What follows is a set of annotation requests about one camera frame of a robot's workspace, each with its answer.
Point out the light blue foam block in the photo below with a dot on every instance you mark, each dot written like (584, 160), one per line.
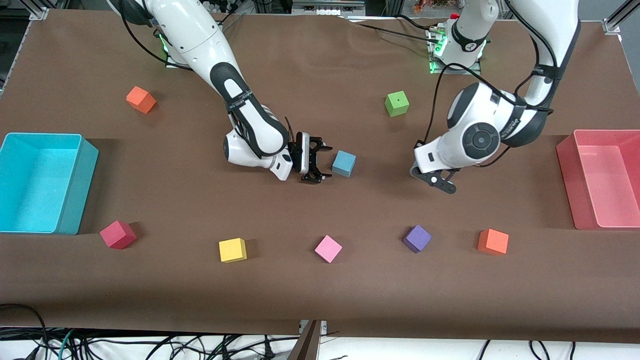
(344, 164)

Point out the red foam block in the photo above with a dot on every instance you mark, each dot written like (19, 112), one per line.
(117, 235)

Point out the cyan plastic bin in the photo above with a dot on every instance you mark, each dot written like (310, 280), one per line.
(40, 190)

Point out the pink plastic bin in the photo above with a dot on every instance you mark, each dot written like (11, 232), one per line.
(605, 190)

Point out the pink foam block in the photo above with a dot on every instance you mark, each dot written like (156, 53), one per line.
(328, 248)

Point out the purple foam block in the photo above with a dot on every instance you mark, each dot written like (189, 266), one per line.
(417, 238)

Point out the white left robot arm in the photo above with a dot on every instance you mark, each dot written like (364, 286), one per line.
(462, 107)

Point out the yellow foam block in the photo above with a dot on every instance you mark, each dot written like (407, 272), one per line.
(231, 250)

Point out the orange foam block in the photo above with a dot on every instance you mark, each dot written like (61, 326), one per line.
(141, 100)
(493, 242)

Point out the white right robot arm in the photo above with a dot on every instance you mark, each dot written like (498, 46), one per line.
(190, 35)

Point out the aluminium frame profile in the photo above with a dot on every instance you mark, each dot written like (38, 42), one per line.
(620, 15)
(40, 11)

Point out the green foam block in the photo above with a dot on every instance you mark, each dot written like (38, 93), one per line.
(397, 102)

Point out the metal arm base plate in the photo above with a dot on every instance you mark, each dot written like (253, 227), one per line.
(172, 64)
(475, 71)

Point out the small metal bracket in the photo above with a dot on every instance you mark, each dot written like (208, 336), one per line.
(322, 327)

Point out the grey equipment box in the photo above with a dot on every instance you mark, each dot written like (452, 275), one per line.
(325, 7)

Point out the orange and green clutter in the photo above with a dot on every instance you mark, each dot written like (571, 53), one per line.
(430, 5)

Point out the brown paper table cover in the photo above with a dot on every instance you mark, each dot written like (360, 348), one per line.
(320, 300)

